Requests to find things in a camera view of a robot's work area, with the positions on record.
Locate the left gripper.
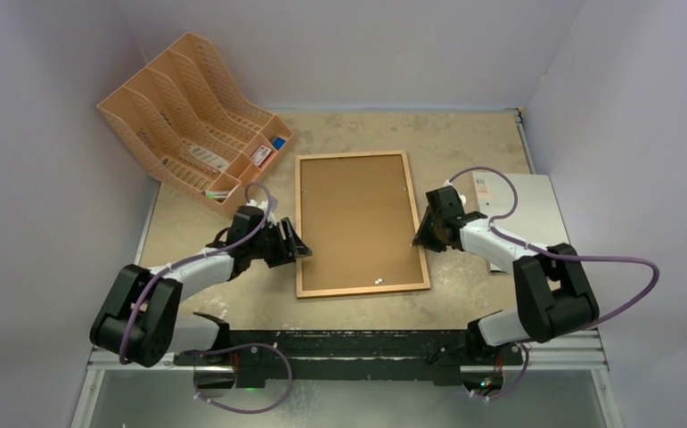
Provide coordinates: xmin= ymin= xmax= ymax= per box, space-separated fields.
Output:
xmin=249 ymin=218 xmax=310 ymax=268

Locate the brown wooden picture frame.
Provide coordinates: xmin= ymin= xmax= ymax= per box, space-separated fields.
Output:
xmin=293 ymin=150 xmax=432 ymax=300

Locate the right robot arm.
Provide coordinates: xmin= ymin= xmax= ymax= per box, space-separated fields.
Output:
xmin=413 ymin=186 xmax=600 ymax=363

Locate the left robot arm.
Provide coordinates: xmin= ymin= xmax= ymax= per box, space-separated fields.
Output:
xmin=89 ymin=205 xmax=313 ymax=367

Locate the green white small item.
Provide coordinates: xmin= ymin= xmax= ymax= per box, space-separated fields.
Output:
xmin=204 ymin=191 xmax=230 ymax=201

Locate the red white small box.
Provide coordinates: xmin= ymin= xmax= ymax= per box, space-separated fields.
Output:
xmin=250 ymin=144 xmax=274 ymax=168

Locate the white panel sheet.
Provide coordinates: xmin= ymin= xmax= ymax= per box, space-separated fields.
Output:
xmin=471 ymin=171 xmax=569 ymax=246

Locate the blue small box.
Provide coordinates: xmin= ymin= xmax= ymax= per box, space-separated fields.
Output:
xmin=271 ymin=136 xmax=287 ymax=151

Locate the orange plastic file organizer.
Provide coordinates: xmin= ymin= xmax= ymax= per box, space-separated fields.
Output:
xmin=97 ymin=32 xmax=294 ymax=218

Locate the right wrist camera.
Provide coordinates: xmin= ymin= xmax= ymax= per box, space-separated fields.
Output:
xmin=444 ymin=183 xmax=467 ymax=206

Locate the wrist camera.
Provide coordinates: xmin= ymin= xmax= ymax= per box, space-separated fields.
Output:
xmin=247 ymin=199 xmax=278 ymax=223
xmin=444 ymin=183 xmax=467 ymax=206

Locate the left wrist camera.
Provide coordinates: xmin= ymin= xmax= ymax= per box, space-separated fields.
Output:
xmin=247 ymin=199 xmax=278 ymax=223

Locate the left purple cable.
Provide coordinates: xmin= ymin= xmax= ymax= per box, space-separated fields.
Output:
xmin=119 ymin=181 xmax=274 ymax=366

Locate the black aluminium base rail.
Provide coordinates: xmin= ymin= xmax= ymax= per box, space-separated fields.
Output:
xmin=86 ymin=328 xmax=607 ymax=391

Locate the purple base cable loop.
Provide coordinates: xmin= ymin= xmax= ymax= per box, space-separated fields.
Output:
xmin=192 ymin=342 xmax=293 ymax=416

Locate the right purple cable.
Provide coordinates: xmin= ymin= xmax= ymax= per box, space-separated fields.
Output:
xmin=446 ymin=166 xmax=661 ymax=403

